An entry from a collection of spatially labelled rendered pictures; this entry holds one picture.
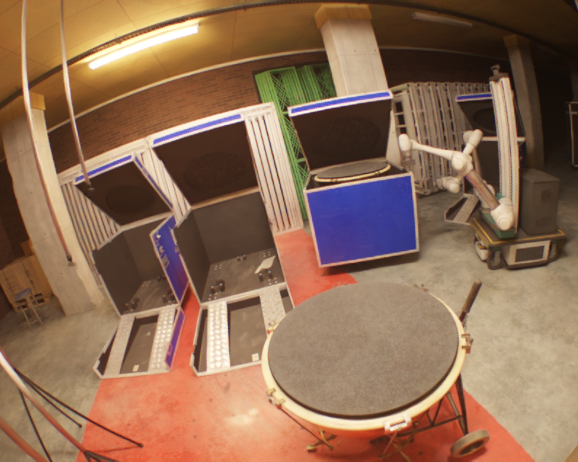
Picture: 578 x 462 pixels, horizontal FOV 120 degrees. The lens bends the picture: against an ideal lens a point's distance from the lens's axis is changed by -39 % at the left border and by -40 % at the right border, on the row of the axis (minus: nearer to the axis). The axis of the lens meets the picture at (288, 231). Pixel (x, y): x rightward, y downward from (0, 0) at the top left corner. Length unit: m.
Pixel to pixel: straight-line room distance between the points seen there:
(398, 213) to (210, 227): 2.17
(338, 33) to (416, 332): 3.67
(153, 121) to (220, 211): 2.85
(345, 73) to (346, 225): 2.10
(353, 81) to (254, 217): 2.22
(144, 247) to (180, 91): 3.14
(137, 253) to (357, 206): 2.77
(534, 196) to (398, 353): 2.18
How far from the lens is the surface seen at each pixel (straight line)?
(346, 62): 3.90
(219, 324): 2.47
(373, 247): 2.74
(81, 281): 4.27
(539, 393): 1.92
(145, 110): 5.70
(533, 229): 2.89
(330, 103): 2.75
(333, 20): 4.08
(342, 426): 0.77
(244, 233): 3.43
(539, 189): 2.80
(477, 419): 1.72
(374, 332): 0.96
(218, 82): 5.59
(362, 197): 2.55
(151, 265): 3.80
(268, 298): 2.52
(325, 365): 0.88
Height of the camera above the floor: 1.46
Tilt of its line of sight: 19 degrees down
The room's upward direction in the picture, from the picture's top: 14 degrees counter-clockwise
